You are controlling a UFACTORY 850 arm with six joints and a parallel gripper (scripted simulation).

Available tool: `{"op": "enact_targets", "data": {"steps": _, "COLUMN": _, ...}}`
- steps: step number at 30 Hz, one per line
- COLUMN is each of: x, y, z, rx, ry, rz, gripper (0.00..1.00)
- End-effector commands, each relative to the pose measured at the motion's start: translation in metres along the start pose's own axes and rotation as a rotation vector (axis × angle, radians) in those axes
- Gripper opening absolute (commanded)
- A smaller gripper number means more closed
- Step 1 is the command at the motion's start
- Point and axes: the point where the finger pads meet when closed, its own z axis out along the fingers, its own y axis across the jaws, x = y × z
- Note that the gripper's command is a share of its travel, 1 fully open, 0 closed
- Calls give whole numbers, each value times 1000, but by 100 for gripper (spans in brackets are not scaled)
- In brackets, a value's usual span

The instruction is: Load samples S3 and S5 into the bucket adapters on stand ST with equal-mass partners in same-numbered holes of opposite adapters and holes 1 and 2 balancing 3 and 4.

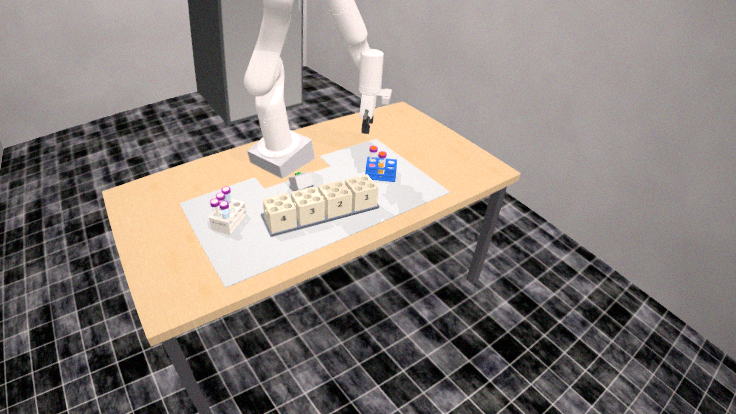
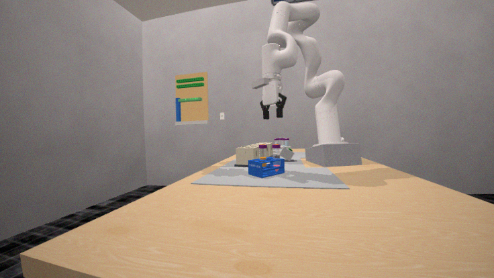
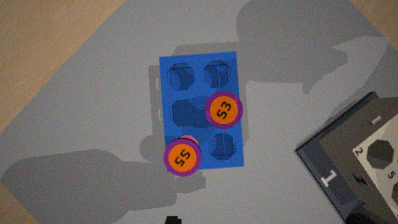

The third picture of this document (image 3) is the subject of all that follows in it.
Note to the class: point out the blue tube rack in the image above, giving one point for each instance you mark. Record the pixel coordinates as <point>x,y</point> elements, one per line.
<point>184,106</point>

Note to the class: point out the grey bench mat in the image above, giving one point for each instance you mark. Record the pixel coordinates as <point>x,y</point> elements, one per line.
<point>88,148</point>

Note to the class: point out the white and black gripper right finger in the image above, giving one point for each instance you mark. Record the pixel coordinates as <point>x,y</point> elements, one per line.
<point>358,218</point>

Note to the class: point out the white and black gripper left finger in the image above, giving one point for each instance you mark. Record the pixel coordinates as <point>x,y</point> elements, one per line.
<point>173,220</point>

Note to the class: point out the purple-capped tube with orange s5 label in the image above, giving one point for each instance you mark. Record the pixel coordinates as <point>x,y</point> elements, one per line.
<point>182,157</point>

